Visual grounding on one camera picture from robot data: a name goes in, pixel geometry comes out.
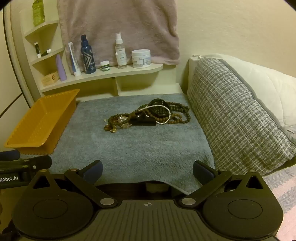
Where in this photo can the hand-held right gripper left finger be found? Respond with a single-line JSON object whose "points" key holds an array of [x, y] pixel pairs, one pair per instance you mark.
{"points": [[94, 171]]}

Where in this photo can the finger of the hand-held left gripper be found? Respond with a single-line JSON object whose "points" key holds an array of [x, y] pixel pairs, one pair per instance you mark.
{"points": [[10, 154], [39, 161]]}

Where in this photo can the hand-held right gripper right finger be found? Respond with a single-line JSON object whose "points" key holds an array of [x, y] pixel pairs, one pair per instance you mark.
{"points": [[201, 171]]}

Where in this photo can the orange plastic tray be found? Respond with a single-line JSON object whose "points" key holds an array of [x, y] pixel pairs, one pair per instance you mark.
{"points": [[46, 115]]}

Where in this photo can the black bangle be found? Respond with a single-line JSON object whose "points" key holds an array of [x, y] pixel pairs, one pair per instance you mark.
{"points": [[164, 111]]}

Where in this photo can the grey fluffy mat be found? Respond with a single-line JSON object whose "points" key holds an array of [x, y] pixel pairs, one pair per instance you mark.
{"points": [[138, 143]]}

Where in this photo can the grey woven pillow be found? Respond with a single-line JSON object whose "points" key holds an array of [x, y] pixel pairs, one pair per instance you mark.
{"points": [[231, 111]]}

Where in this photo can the small cardboard box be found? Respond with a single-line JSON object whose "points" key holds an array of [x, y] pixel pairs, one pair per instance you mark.
{"points": [[49, 79]]}

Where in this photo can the pink striped blanket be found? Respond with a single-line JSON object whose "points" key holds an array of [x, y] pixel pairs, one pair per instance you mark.
{"points": [[286, 190]]}

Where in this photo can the purple tube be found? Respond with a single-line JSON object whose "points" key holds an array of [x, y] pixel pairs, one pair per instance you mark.
{"points": [[61, 69]]}

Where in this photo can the cream wooden shelf unit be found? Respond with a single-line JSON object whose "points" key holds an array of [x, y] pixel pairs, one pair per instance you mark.
{"points": [[92, 76]]}

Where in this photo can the small green-label jar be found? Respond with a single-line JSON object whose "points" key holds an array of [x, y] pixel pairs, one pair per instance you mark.
{"points": [[105, 66]]}

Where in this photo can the white and blue tube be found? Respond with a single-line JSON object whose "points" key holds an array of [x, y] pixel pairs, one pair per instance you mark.
{"points": [[74, 60]]}

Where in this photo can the small black white-capped tube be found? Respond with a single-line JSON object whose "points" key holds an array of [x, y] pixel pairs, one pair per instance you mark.
{"points": [[45, 52]]}

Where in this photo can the small black and white tube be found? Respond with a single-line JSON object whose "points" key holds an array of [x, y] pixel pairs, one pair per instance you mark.
{"points": [[37, 49]]}

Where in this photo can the white quilted pillow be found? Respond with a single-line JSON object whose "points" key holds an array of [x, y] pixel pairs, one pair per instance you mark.
{"points": [[272, 88]]}

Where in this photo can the dark blue spray bottle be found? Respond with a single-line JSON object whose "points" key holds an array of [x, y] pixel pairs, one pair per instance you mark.
{"points": [[87, 58]]}

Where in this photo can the clear spray bottle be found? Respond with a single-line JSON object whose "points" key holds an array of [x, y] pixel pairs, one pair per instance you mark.
{"points": [[121, 54]]}

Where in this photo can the large white jar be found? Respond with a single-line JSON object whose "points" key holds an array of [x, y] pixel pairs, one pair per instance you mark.
{"points": [[141, 59]]}

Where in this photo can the green bottle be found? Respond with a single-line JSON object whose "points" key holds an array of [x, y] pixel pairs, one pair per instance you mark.
{"points": [[38, 12]]}

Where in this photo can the pink hanging towel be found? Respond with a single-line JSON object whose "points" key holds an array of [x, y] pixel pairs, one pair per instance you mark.
{"points": [[127, 23]]}

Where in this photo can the white curved frame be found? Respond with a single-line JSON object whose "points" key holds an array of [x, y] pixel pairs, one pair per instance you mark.
{"points": [[16, 58]]}

